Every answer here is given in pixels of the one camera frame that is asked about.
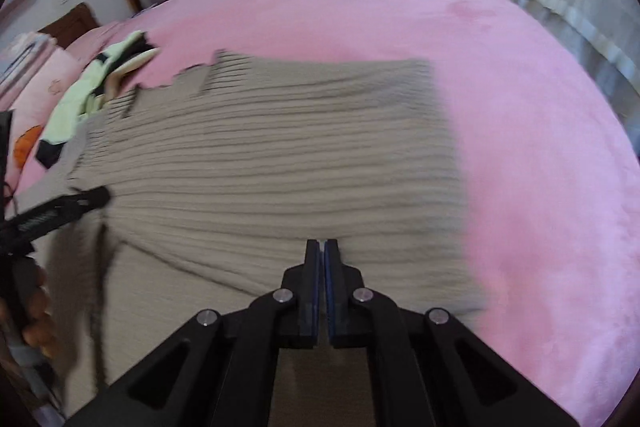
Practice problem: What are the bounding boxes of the pink cartoon print pillow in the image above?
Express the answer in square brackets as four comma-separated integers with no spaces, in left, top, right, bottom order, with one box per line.
[0,32,86,188]

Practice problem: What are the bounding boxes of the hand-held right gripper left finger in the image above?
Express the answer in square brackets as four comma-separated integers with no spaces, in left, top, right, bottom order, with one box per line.
[65,239,321,427]

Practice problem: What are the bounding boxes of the brown wooden headboard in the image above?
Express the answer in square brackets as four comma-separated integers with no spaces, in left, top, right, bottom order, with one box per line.
[37,4,103,50]

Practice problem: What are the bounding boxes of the person's left hand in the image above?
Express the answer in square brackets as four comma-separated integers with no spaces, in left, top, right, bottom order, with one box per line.
[20,264,58,358]

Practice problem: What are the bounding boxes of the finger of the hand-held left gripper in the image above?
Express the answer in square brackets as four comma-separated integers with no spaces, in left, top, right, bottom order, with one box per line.
[62,186,112,220]

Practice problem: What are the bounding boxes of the beige ribbed knit sweater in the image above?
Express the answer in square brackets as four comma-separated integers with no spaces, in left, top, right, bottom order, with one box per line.
[30,49,488,427]

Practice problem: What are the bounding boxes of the pink fleece bed blanket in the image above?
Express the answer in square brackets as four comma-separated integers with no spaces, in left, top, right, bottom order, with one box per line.
[0,0,638,427]

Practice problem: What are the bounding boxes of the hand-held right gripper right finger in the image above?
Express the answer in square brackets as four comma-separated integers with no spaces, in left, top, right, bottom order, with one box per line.
[324,239,581,427]

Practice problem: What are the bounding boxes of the light green and black garment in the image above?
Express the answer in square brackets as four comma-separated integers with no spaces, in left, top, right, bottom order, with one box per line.
[40,31,161,170]

